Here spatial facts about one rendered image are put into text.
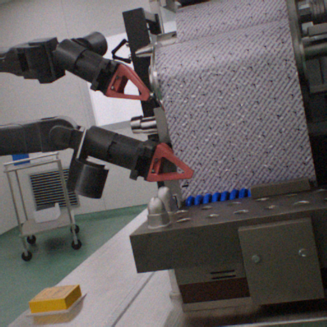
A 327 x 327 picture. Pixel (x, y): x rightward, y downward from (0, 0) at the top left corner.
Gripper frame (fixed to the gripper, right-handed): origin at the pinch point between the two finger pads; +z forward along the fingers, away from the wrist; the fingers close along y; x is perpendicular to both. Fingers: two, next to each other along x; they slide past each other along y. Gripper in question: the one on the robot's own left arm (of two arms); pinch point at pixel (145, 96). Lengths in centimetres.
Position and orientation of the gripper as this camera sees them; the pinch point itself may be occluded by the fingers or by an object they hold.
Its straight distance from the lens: 109.6
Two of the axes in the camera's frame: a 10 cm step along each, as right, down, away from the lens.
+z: 8.6, 4.7, -1.9
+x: 4.4, -8.8, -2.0
